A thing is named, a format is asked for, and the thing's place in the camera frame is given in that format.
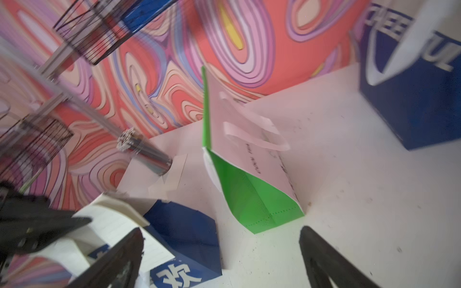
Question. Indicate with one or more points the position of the blue stapler in basket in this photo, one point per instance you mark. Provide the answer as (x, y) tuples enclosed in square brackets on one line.
[(143, 12)]

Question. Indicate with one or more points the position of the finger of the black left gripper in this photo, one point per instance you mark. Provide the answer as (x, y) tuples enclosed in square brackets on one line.
[(31, 235)]

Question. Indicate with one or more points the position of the blue white paper bag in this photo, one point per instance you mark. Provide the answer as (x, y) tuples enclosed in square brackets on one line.
[(188, 234)]

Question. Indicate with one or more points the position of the cream lined receipt paper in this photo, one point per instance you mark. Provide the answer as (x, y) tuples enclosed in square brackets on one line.
[(109, 226), (170, 181)]

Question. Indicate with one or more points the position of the clear cup of pencils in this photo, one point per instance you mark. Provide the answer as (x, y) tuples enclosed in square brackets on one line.
[(136, 144)]

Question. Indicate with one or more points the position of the green white paper bag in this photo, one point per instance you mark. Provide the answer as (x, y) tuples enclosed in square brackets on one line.
[(242, 157)]

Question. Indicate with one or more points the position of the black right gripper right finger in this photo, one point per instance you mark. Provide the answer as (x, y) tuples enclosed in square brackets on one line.
[(325, 266)]

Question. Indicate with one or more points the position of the dark blue paper bag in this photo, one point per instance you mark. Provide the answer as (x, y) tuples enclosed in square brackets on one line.
[(410, 69)]

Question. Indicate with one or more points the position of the black wire basket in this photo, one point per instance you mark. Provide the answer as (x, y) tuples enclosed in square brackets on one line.
[(94, 29), (29, 146)]

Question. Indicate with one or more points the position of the black wire basket left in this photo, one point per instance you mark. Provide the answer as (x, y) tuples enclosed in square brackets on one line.
[(29, 146)]

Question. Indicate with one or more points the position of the black wire basket back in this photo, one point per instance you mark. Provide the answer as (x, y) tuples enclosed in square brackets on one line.
[(94, 29)]

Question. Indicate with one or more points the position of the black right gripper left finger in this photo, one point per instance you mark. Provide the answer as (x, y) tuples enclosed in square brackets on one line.
[(118, 268)]

